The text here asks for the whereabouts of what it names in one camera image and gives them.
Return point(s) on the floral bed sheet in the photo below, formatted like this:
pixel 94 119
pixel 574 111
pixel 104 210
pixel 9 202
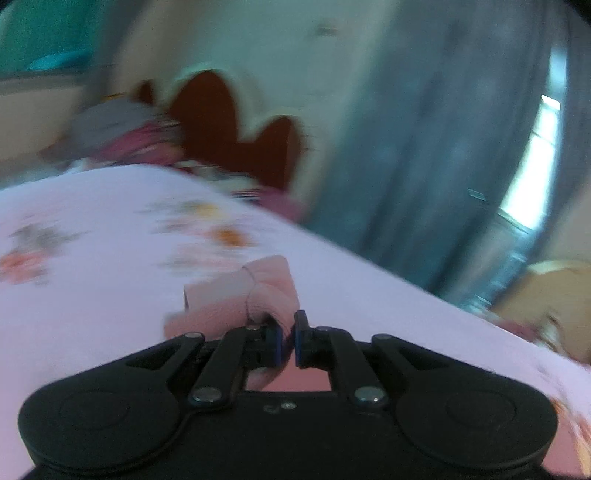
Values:
pixel 92 300

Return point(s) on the wide blue curtain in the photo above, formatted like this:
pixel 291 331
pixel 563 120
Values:
pixel 406 138

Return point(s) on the pile of purple clothes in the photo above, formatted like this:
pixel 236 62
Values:
pixel 138 143

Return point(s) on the pink knit garment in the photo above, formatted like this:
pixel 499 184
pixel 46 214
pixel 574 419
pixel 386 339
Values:
pixel 268 284

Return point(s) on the window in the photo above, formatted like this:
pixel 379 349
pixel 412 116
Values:
pixel 535 157

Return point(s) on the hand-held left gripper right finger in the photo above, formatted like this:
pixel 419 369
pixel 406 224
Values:
pixel 300 341

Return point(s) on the cream round headboard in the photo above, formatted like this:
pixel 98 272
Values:
pixel 554 286

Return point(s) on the heart-shaped red headboard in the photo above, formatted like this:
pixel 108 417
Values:
pixel 207 120

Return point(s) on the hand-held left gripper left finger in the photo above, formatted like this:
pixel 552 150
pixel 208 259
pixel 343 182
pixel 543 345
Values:
pixel 275 346

